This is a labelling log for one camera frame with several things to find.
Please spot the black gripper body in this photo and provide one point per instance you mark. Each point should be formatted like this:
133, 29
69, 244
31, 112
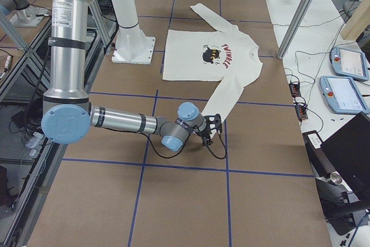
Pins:
206, 135

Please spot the cream long-sleeve printed shirt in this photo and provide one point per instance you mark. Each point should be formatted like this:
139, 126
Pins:
226, 55

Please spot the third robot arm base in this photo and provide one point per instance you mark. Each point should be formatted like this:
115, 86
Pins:
25, 15

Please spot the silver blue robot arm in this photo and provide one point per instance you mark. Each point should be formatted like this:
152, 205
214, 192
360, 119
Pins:
68, 113

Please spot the far small circuit board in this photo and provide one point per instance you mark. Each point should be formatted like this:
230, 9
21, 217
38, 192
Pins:
295, 89

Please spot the small circuit board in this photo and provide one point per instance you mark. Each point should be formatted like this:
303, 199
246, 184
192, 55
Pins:
301, 111
295, 89

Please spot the near small circuit board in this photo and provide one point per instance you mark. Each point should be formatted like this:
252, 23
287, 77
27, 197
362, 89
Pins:
301, 111

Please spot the near blue teach pendant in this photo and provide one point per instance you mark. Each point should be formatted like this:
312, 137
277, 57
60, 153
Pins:
342, 95

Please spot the blue teach pendant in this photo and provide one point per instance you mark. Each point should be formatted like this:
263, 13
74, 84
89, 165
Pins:
342, 95
352, 63

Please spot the black laptop computer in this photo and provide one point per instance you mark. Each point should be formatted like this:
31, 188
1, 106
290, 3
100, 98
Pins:
348, 151

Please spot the far blue teach pendant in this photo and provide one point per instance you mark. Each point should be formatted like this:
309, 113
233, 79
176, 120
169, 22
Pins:
352, 63

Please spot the black monitor stand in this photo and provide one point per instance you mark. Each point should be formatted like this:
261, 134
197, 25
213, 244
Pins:
342, 208

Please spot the wooden beam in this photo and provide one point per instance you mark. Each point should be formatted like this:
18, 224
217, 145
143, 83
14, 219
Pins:
358, 22

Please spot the white power strip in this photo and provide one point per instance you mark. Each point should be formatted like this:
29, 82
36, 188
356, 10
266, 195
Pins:
34, 143

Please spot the white camera mast column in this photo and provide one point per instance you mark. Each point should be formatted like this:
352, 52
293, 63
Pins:
132, 45

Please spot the aluminium frame post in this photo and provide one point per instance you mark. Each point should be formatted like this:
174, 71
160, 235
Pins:
293, 27

